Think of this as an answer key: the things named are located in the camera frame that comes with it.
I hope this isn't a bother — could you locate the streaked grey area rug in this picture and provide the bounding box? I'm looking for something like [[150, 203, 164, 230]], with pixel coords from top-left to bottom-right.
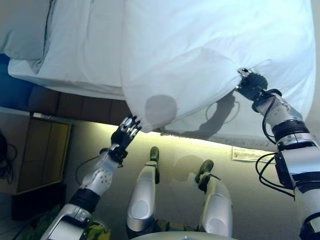
[[231, 146, 277, 161]]

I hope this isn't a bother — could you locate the bundle of black cables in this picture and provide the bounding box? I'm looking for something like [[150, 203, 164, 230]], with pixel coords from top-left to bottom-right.
[[0, 128, 17, 181]]

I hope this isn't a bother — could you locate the white fitted mattress sheet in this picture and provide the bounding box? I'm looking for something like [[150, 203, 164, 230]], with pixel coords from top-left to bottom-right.
[[7, 0, 131, 97]]

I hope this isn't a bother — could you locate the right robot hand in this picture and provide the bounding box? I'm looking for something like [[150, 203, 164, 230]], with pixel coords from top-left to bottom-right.
[[235, 67, 269, 101]]

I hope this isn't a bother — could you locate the black box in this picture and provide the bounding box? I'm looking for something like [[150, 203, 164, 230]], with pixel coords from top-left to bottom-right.
[[11, 183, 68, 221]]

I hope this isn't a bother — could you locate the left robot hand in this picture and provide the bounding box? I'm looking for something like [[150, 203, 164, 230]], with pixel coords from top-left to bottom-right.
[[110, 114, 144, 161]]

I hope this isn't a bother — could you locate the plain beige pillow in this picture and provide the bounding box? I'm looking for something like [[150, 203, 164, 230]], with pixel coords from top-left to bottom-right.
[[0, 0, 57, 75]]

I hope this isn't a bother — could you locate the silver left robot leg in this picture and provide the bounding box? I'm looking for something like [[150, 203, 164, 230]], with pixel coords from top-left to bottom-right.
[[125, 146, 161, 238]]

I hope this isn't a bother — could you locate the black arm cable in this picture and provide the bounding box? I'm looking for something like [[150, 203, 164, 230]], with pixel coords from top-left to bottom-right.
[[254, 94, 296, 199], [75, 154, 107, 188]]

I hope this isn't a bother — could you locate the wooden nightstand with panels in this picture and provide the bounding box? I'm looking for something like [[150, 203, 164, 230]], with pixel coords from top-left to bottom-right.
[[16, 116, 73, 196]]

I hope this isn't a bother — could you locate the dark upholstered bed frame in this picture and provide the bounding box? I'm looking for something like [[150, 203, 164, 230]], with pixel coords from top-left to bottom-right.
[[0, 53, 130, 123]]

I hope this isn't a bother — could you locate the white duvet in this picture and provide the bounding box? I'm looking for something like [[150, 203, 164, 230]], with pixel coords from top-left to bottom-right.
[[121, 0, 317, 133]]

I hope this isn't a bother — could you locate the silver right robot leg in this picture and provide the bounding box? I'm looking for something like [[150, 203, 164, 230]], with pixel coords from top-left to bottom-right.
[[194, 159, 235, 238]]

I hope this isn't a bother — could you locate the silver robot leg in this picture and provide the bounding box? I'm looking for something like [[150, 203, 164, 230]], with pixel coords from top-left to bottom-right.
[[125, 146, 161, 238], [194, 159, 235, 238]]

